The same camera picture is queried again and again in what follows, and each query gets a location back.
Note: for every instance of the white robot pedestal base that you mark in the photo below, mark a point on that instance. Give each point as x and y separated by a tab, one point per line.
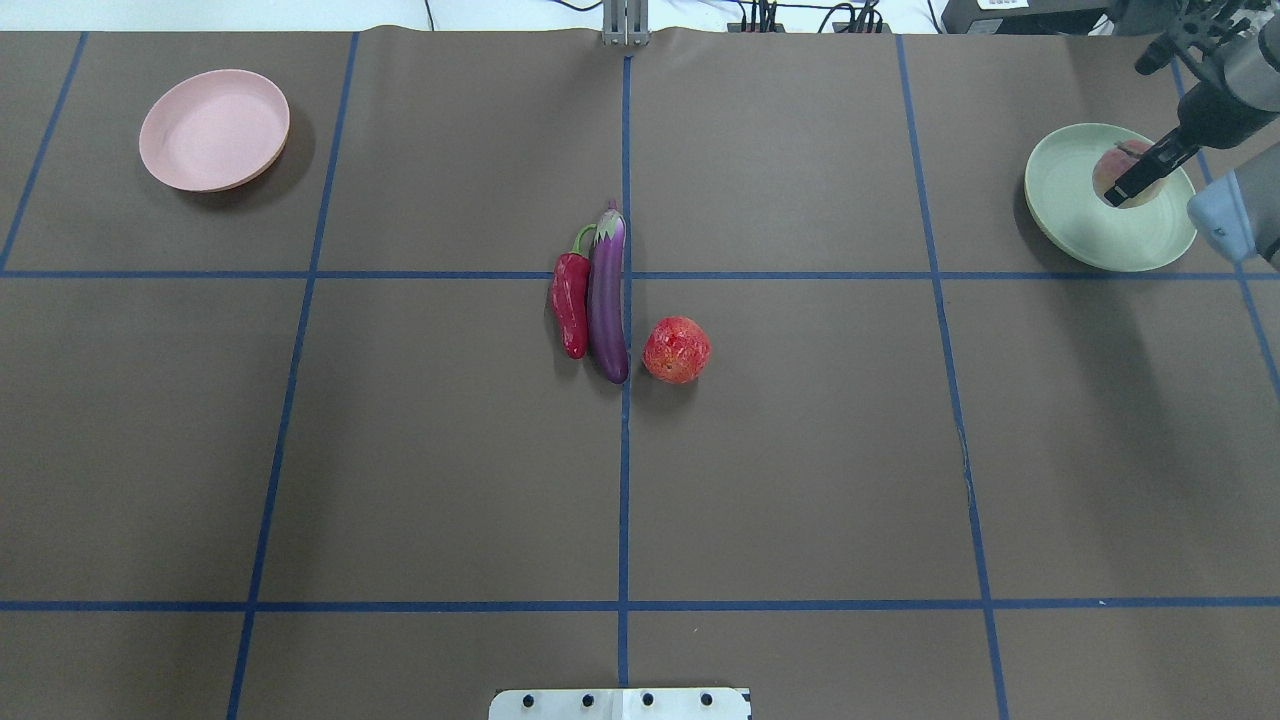
623	703

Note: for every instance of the red chili pepper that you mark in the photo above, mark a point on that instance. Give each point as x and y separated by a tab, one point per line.
568	296

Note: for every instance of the purple eggplant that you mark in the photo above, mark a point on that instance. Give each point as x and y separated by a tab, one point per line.
607	340

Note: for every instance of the peach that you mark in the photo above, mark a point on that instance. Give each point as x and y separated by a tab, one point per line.
1114	163

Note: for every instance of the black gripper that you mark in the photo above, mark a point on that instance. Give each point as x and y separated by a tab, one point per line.
1200	118

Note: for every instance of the black power strip with cables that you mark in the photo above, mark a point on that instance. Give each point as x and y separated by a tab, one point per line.
830	18

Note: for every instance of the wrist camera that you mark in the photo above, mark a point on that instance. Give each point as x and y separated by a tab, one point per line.
1194	32

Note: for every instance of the pink plate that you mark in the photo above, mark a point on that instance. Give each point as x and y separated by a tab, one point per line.
215	131

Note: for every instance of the grey aluminium frame post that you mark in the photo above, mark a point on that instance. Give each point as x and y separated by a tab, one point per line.
625	23

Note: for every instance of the black device on desk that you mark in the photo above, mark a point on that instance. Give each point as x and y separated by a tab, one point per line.
1066	18

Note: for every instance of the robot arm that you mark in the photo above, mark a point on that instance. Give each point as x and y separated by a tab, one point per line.
1235	61

